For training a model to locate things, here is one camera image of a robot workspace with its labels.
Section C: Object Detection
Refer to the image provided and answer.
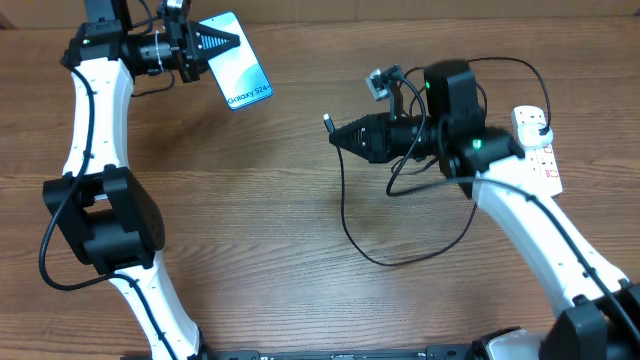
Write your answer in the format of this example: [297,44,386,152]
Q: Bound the blue-screen Galaxy smartphone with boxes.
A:
[200,12,274,110]

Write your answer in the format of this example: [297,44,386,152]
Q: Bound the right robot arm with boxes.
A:
[328,59,639,359]

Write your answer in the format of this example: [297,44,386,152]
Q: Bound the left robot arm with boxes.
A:
[42,1,240,359]

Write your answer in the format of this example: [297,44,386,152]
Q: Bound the white power strip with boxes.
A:
[511,105,563,197]

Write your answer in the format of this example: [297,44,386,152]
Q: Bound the white charger plug adapter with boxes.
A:
[515,123,554,150]

